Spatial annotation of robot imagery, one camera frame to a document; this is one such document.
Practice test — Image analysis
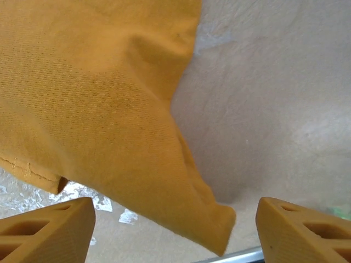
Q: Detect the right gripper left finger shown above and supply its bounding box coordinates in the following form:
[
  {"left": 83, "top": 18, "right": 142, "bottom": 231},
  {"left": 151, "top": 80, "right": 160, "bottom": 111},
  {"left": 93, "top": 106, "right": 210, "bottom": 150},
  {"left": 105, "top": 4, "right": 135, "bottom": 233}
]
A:
[{"left": 0, "top": 197, "right": 96, "bottom": 263}]

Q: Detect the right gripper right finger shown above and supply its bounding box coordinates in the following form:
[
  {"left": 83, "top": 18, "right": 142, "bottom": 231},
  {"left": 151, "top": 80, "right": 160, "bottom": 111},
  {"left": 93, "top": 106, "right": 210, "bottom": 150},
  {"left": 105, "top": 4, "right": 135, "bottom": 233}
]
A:
[{"left": 256, "top": 196, "right": 351, "bottom": 263}]

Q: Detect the mustard yellow t-shirt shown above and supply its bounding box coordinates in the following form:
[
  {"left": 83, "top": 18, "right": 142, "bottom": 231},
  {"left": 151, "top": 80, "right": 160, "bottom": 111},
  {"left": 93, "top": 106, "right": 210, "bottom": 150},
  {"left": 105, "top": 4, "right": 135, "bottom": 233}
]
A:
[{"left": 0, "top": 0, "right": 237, "bottom": 257}]

